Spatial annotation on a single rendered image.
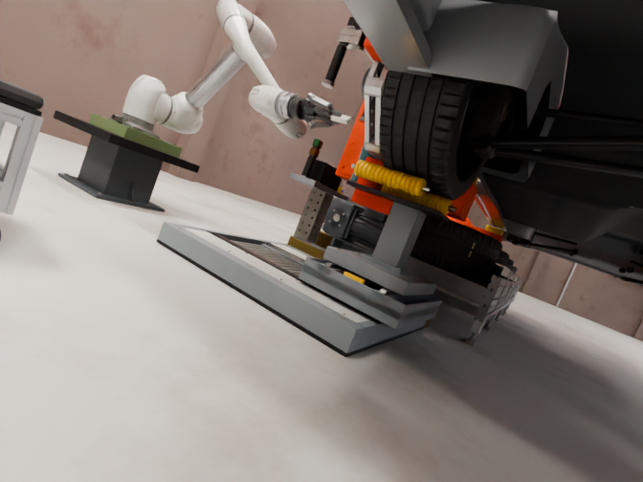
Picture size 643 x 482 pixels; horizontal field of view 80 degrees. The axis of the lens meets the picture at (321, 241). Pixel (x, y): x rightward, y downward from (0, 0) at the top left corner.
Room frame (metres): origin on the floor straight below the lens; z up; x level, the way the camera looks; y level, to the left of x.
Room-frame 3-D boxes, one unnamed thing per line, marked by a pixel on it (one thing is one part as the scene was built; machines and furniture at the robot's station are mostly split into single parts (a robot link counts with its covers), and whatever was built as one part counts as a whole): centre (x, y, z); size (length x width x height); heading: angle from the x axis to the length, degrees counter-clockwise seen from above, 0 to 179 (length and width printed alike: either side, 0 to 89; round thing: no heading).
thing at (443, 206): (1.37, -0.25, 0.49); 0.29 x 0.06 x 0.06; 61
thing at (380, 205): (1.43, -0.14, 0.48); 0.16 x 0.12 x 0.17; 61
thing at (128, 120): (1.93, 1.10, 0.38); 0.22 x 0.18 x 0.06; 156
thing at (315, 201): (2.26, 0.10, 0.21); 0.10 x 0.10 x 0.42; 61
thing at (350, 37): (1.40, 0.16, 0.93); 0.09 x 0.05 x 0.05; 61
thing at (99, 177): (1.95, 1.09, 0.15); 0.50 x 0.50 x 0.30; 62
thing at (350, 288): (1.37, -0.25, 0.13); 0.50 x 0.36 x 0.10; 151
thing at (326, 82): (1.42, 0.19, 0.83); 0.04 x 0.04 x 0.16
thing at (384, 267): (1.37, -0.25, 0.32); 0.40 x 0.30 x 0.28; 151
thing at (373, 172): (1.30, -0.13, 0.51); 0.29 x 0.06 x 0.06; 61
